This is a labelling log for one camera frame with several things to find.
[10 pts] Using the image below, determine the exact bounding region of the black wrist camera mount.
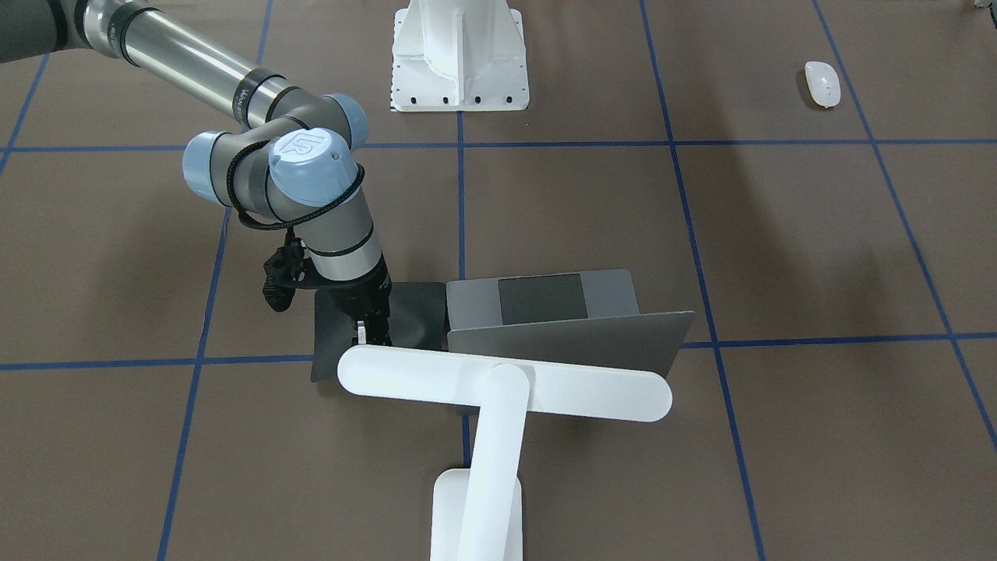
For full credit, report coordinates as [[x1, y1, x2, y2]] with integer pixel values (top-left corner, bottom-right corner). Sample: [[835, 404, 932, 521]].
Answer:
[[261, 230, 308, 313]]

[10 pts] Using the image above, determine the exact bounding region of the black mouse pad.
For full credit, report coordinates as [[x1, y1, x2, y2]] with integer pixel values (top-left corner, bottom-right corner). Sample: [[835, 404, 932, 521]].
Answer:
[[310, 283, 448, 383]]

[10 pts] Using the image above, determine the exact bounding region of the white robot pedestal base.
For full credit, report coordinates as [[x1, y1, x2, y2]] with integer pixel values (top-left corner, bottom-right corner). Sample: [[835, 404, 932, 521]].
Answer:
[[389, 1, 530, 111]]

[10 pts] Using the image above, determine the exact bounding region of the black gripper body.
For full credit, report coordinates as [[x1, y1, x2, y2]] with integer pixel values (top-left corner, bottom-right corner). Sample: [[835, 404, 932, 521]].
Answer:
[[315, 260, 392, 322]]

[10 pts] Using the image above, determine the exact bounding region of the white computer mouse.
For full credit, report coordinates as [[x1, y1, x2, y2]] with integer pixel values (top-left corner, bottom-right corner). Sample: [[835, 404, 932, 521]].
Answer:
[[804, 61, 843, 109]]

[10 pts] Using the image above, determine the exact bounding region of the white desk lamp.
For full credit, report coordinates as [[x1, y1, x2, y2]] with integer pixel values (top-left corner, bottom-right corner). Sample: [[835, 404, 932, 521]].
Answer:
[[337, 344, 673, 560]]

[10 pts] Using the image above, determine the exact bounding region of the grey laptop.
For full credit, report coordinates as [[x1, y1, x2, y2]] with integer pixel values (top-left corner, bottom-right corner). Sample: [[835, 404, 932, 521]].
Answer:
[[446, 269, 695, 422]]

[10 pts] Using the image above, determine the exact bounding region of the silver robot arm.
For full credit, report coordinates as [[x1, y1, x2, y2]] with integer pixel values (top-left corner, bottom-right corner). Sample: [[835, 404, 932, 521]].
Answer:
[[2, 1, 392, 347]]

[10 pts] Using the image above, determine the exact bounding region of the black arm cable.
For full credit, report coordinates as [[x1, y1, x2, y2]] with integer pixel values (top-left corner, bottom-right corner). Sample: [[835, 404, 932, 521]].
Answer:
[[224, 140, 365, 233]]

